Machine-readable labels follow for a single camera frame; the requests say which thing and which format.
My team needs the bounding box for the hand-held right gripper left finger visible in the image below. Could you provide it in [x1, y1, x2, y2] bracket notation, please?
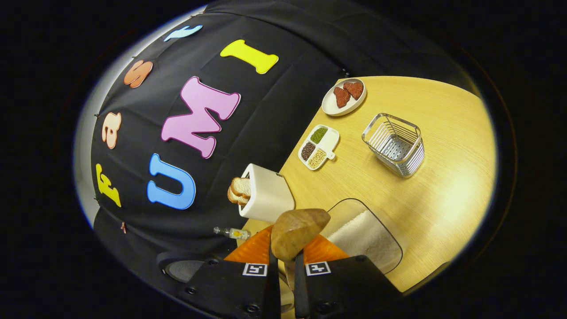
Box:
[177, 225, 280, 319]

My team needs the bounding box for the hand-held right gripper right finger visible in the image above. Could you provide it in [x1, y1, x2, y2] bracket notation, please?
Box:
[293, 234, 404, 319]

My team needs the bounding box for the wooden spoon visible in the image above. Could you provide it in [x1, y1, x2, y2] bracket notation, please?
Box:
[271, 208, 331, 313]

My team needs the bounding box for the clear glass rice dish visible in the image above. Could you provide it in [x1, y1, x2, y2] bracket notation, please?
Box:
[320, 198, 404, 275]

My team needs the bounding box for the metal wire chopstick holder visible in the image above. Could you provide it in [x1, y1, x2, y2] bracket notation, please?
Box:
[362, 113, 425, 179]

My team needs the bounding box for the small glass bottle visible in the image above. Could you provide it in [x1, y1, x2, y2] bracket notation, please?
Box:
[213, 226, 252, 241]

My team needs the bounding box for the white toaster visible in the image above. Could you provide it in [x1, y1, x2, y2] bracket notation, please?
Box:
[239, 163, 295, 223]

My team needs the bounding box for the white divided bean dish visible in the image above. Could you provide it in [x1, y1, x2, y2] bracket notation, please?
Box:
[298, 124, 340, 171]

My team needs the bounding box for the white round plate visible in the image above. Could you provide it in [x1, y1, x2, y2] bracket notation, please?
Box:
[322, 78, 367, 117]

